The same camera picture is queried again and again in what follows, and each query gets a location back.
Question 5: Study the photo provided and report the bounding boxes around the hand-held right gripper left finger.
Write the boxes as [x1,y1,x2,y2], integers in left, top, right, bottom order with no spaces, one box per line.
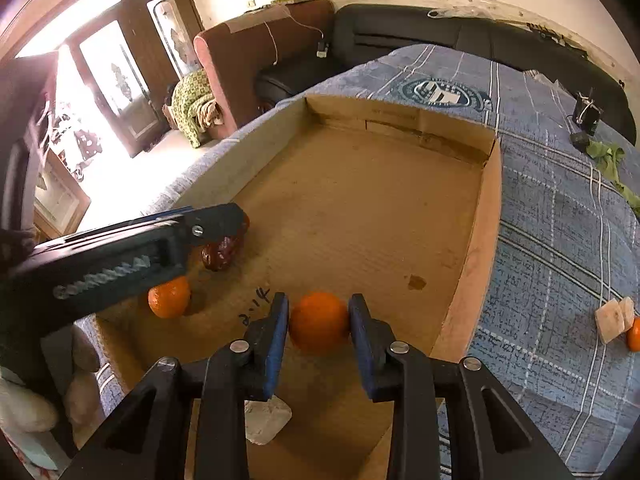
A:
[60,291,291,480]

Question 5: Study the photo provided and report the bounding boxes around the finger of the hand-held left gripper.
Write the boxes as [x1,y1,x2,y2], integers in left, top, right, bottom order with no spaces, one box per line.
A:
[30,203,250,332]

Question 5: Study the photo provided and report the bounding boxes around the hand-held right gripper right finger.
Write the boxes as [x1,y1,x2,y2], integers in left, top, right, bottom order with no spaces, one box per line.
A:
[347,293,576,480]

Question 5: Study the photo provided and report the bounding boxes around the dark red apple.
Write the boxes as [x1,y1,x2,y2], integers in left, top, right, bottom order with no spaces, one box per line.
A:
[201,216,251,272]

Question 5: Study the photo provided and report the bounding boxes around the cardboard box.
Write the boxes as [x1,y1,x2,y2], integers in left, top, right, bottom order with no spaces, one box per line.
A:
[92,94,502,480]

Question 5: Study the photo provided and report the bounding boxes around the wooden cabinet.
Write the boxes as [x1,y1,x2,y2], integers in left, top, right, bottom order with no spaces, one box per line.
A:
[31,50,93,243]

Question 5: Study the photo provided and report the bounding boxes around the white stone chunk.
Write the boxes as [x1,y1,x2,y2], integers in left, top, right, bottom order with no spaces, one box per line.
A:
[595,296,636,345]
[244,396,293,446]

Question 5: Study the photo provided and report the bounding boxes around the green patterned cloth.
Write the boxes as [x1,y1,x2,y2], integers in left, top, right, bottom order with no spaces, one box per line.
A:
[169,69,222,149]

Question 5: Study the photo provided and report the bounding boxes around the brown armchair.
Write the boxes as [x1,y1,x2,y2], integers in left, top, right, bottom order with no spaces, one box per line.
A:
[194,0,336,141]

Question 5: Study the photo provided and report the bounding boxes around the wooden glass door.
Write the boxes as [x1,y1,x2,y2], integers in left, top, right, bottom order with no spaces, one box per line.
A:
[70,0,205,158]

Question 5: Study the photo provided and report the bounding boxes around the blue plaid blanket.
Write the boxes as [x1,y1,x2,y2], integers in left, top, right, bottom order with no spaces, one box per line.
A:
[75,44,640,476]

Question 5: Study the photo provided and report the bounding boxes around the black leather sofa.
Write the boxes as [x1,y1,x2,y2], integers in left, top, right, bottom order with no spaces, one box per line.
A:
[255,4,638,146]

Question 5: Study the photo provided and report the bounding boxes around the green rag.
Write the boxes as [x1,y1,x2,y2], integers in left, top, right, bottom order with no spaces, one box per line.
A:
[586,140,640,212]

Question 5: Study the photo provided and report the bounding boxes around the black device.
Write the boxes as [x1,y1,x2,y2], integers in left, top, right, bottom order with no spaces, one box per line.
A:
[572,89,601,136]

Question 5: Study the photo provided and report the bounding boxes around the white charger with cable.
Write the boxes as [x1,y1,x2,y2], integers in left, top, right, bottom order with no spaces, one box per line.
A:
[262,2,331,67]

